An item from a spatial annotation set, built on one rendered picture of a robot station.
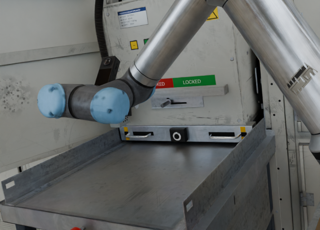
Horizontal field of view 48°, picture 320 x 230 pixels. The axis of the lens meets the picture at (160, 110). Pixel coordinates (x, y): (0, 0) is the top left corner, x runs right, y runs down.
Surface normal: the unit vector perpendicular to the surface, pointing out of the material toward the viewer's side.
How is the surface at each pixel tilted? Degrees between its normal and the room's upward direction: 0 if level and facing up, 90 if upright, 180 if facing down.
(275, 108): 90
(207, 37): 94
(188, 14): 107
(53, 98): 80
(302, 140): 90
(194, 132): 94
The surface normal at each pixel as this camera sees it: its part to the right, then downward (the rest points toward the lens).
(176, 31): -0.23, 0.53
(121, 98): 0.86, 0.11
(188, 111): -0.47, 0.29
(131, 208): -0.14, -0.97
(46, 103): -0.50, 0.05
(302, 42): 0.08, -0.11
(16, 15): 0.68, 0.04
